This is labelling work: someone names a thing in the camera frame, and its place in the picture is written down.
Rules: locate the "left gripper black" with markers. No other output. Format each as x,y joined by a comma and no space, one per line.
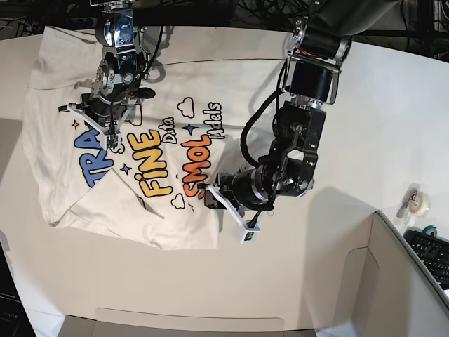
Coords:
233,192

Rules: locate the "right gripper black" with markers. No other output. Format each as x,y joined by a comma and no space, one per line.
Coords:
102,115

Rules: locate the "white t-shirt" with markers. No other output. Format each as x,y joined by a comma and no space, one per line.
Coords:
208,82

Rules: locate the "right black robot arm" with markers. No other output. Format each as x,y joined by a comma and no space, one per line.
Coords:
125,63

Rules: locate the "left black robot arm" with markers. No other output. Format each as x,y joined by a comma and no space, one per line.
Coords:
308,80

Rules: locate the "beige cardboard side panel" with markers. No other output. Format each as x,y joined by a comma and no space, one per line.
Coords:
386,291

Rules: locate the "white tape dispenser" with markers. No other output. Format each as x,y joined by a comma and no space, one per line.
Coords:
415,204

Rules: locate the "green tape roll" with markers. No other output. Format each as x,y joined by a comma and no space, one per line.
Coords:
430,230

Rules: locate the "black computer keyboard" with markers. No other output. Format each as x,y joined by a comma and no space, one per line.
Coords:
433,252

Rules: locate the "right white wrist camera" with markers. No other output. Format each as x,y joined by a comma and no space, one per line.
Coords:
112,140

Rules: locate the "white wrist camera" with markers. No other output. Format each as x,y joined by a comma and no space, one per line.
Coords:
247,235
112,140

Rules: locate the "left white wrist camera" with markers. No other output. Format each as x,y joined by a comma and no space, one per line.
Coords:
247,235

